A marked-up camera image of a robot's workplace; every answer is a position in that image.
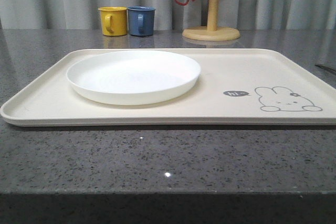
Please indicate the white round plate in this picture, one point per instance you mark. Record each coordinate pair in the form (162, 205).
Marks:
(134, 77)

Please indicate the yellow mug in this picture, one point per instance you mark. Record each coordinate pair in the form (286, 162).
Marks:
(113, 21)

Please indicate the grey curtain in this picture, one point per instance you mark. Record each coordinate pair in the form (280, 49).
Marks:
(242, 14)

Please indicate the wooden mug tree stand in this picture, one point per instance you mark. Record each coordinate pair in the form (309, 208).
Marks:
(211, 32)

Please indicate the silver metal fork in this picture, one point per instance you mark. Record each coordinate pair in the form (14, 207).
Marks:
(326, 68)

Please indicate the blue mug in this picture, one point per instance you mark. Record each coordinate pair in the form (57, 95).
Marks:
(141, 20)

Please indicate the cream rabbit print tray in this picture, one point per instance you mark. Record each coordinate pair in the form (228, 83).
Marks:
(236, 86)

